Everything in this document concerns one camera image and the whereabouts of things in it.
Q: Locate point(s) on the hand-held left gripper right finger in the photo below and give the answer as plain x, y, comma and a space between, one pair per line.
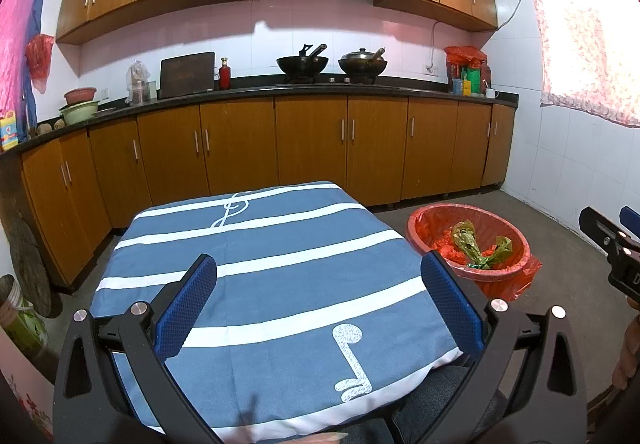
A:
450, 309

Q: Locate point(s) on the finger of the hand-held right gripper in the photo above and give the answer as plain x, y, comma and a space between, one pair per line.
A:
631, 216
602, 229

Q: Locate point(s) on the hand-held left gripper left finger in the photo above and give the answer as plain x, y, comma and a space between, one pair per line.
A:
185, 309

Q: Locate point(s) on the red plastic lattice basket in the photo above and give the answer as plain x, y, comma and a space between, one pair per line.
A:
480, 286

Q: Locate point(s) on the red plastic bag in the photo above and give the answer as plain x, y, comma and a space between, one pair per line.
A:
450, 250
465, 56
40, 58

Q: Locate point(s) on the olive green plastic bag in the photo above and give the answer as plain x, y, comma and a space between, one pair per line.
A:
467, 239

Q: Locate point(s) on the person's right hand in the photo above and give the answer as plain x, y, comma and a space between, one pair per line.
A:
625, 359

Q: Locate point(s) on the blue white striped cloth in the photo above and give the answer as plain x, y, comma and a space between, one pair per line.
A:
275, 274

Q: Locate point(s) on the person's dark grey pants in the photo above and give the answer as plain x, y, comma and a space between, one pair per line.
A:
430, 404

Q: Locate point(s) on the round dark wooden board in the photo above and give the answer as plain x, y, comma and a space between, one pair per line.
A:
32, 264

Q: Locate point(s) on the glass jar with green contents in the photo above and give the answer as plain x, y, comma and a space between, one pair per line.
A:
22, 329

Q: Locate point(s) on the white mug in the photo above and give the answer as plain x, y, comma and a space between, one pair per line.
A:
490, 93

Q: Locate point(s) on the white floral cloth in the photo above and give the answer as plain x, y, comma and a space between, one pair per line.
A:
27, 394

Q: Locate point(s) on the pink floral curtain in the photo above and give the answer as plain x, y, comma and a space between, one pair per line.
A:
585, 33

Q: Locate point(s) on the dark red container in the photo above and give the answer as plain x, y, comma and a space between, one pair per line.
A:
486, 76

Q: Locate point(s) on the green box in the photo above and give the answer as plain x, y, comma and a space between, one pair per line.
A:
475, 81

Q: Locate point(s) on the wooden base cabinet run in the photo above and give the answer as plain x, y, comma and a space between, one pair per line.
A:
310, 148

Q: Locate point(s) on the red plastic bag on containers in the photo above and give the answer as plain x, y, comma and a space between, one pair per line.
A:
465, 56

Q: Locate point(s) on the black kitchen countertop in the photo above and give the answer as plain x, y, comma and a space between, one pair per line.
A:
250, 91

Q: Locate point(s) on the jars in clear plastic bag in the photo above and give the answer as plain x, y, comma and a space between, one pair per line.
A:
137, 86

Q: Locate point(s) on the small brown tubers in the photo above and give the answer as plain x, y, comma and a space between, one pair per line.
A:
46, 127

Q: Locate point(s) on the dark wooden cutting board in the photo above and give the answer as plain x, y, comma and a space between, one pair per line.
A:
186, 76

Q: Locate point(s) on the red bottle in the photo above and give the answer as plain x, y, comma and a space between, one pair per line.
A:
224, 76

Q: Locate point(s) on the red plastic basin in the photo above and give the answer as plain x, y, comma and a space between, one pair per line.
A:
80, 96

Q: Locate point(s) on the yellow and blue packet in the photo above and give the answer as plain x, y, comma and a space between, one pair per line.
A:
7, 131

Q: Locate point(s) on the black gas hob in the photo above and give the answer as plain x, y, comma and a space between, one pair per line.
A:
335, 81

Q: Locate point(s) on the black wok with lid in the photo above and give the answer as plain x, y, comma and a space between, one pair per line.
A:
362, 63

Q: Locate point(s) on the hanging red plastic bag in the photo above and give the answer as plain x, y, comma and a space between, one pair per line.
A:
40, 58

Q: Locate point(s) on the pink and blue hanging cloth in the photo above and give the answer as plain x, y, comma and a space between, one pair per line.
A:
17, 23

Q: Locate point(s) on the white wall socket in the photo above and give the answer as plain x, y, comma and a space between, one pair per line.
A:
105, 93
430, 70

